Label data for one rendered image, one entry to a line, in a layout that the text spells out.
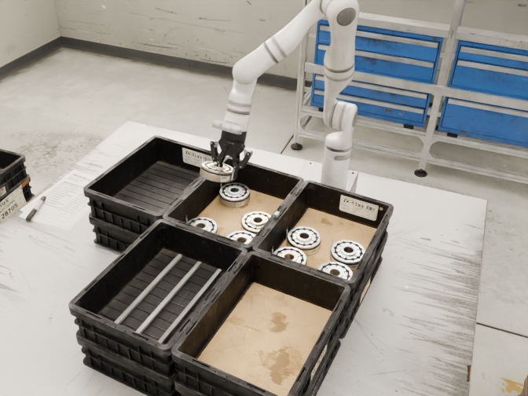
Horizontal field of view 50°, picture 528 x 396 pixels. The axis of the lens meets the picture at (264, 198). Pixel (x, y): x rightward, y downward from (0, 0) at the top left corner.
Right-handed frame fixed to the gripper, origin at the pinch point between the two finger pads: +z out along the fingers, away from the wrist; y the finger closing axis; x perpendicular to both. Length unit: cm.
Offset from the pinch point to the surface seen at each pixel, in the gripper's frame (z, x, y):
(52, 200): 33, -8, 69
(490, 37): -56, -180, -63
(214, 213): 16.9, -6.4, 4.2
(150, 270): 27.5, 23.5, 8.4
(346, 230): 11.6, -15.2, -38.1
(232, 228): 17.9, -2.0, -4.6
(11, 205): 56, -35, 111
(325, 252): 16.0, -2.9, -35.2
